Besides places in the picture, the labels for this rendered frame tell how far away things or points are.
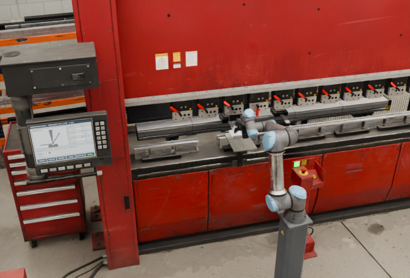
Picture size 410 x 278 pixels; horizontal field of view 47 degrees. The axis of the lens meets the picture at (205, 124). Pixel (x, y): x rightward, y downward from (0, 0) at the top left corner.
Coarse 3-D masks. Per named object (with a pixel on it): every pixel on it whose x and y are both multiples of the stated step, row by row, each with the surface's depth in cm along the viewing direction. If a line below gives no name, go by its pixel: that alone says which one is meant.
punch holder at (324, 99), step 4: (336, 84) 373; (340, 84) 374; (320, 88) 376; (324, 88) 372; (328, 88) 373; (332, 88) 374; (336, 88) 375; (320, 92) 377; (328, 92) 375; (332, 92) 376; (336, 92) 377; (320, 96) 379; (324, 96) 376; (332, 96) 377; (336, 96) 378; (320, 100) 379; (324, 100) 377; (328, 100) 378; (332, 100) 379; (336, 100) 380
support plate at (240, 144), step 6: (228, 138) 367; (240, 138) 367; (246, 138) 367; (234, 144) 359; (240, 144) 359; (246, 144) 359; (252, 144) 359; (234, 150) 352; (240, 150) 352; (246, 150) 353
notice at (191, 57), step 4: (188, 52) 331; (192, 52) 331; (196, 52) 332; (188, 56) 332; (192, 56) 333; (196, 56) 333; (188, 60) 333; (192, 60) 334; (196, 60) 335; (188, 64) 335; (192, 64) 336; (196, 64) 336
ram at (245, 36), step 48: (144, 0) 306; (192, 0) 314; (240, 0) 322; (288, 0) 330; (336, 0) 339; (384, 0) 348; (144, 48) 321; (192, 48) 330; (240, 48) 339; (288, 48) 348; (336, 48) 358; (384, 48) 368; (144, 96) 339; (192, 96) 348
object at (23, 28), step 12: (72, 12) 496; (0, 24) 462; (12, 24) 466; (24, 24) 465; (36, 24) 468; (48, 24) 472; (60, 24) 464; (72, 24) 465; (0, 36) 446; (12, 36) 449; (24, 36) 453
